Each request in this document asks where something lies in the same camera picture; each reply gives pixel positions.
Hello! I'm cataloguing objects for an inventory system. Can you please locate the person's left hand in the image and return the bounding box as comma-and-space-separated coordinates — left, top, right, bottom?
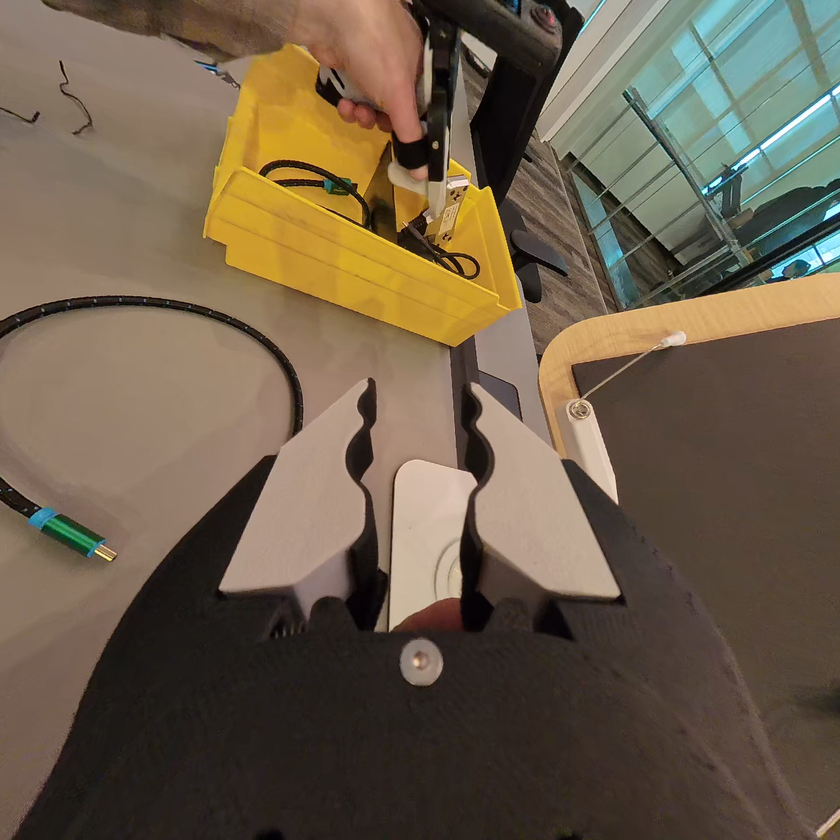
296, 0, 430, 143

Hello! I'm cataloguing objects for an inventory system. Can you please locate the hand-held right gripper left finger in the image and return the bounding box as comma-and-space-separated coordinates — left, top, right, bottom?
220, 378, 382, 618

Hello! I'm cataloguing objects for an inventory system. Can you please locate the person's left forearm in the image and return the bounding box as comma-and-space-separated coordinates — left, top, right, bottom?
40, 0, 342, 60

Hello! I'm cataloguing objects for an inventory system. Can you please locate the white stand base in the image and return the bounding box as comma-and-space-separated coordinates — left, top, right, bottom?
388, 460, 476, 631

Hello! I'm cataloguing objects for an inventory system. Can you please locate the yellow plastic bin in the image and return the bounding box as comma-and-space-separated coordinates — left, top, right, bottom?
204, 46, 523, 349

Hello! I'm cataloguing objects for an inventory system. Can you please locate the black adapter with thin cable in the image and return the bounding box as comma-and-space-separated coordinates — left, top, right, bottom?
401, 217, 480, 279

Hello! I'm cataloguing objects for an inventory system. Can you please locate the black board with wooden edge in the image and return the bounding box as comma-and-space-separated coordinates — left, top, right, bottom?
539, 273, 840, 788

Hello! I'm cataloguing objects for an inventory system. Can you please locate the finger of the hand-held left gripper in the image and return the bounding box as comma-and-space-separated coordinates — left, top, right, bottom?
420, 59, 463, 221

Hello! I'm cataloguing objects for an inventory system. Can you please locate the black office chair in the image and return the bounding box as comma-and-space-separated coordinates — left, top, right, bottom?
466, 33, 572, 309

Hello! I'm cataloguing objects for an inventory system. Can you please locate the black braided hdmi cable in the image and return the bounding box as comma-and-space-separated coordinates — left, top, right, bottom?
0, 296, 305, 565
259, 161, 375, 231

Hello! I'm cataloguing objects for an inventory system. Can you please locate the white board holder bar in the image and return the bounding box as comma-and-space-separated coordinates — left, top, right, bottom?
565, 401, 618, 506

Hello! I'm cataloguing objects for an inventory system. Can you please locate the silver flat device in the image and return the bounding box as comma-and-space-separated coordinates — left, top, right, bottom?
423, 178, 471, 244

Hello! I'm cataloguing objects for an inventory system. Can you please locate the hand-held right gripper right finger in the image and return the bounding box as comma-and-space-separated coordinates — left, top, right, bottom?
460, 381, 622, 624

